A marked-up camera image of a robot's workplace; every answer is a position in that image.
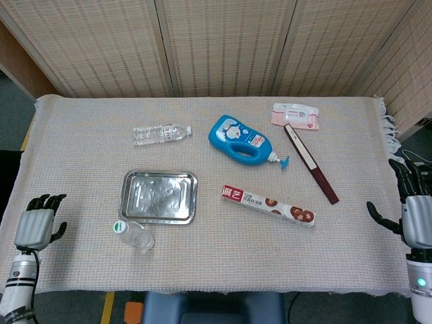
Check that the white baking paper box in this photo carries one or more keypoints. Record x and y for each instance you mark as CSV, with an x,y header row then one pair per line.
x,y
256,200

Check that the small clear jar green lid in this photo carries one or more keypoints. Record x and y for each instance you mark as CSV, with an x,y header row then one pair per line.
x,y
136,237

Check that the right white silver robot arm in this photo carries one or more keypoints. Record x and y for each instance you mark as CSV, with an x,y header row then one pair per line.
x,y
420,287

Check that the woven folding screen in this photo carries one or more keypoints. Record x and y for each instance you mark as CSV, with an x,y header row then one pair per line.
x,y
222,47

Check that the long dark red box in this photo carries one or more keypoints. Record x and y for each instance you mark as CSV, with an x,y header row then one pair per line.
x,y
310,162

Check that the orange floor object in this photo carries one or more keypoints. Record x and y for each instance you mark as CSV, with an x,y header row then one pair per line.
x,y
134,312

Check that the pink wet wipes pack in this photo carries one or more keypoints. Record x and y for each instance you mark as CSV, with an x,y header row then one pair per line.
x,y
297,116

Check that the blue pump detergent bottle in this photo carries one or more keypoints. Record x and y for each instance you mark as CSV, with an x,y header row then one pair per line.
x,y
233,135

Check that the beige woven tablecloth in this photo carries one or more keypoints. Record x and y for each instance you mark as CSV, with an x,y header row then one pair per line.
x,y
216,256

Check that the clear bottle red label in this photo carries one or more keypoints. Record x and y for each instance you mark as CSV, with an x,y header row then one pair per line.
x,y
158,134

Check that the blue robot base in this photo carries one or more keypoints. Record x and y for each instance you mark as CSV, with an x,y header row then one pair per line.
x,y
216,308

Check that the right black grey robot hand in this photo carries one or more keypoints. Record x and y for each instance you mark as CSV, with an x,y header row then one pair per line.
x,y
418,219

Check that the stainless steel rectangular tray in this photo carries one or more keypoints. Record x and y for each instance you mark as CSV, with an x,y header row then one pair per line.
x,y
158,197

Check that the left black grey robot hand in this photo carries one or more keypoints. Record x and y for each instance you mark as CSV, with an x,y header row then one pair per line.
x,y
33,229

